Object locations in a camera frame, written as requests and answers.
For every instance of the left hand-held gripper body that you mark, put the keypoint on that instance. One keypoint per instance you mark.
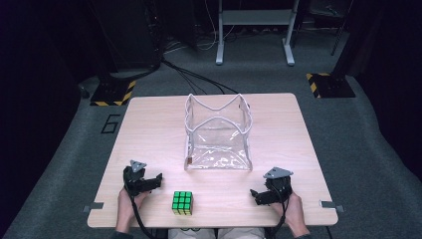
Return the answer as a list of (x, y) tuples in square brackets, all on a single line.
[(134, 181)]

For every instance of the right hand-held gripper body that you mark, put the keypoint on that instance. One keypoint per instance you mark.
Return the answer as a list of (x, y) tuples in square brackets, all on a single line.
[(277, 189)]

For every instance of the green-faced puzzle cube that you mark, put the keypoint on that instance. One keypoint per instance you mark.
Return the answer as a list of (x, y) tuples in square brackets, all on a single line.
[(182, 200)]

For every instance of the clear plastic bag white trim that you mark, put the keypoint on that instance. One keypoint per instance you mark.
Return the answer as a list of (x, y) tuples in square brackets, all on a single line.
[(219, 146)]

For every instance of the person's right hand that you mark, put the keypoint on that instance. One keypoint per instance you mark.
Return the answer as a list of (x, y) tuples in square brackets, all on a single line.
[(294, 209)]

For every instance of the person's left hand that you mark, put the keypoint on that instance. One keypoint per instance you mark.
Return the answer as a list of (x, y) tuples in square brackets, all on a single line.
[(124, 205)]

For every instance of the person's light trousers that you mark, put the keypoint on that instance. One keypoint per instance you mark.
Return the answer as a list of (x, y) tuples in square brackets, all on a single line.
[(232, 234)]

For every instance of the grey table edge clip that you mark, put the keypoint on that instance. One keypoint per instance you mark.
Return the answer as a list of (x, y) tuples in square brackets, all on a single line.
[(330, 204), (94, 205)]

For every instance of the black base plate hazard tape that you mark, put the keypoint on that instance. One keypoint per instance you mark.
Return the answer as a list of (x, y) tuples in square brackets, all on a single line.
[(331, 87), (111, 91)]

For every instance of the black stand post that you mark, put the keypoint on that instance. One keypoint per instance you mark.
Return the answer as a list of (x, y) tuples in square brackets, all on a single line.
[(348, 40)]

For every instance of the white metal stand frame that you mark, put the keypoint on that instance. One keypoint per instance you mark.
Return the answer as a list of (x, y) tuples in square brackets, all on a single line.
[(253, 17)]

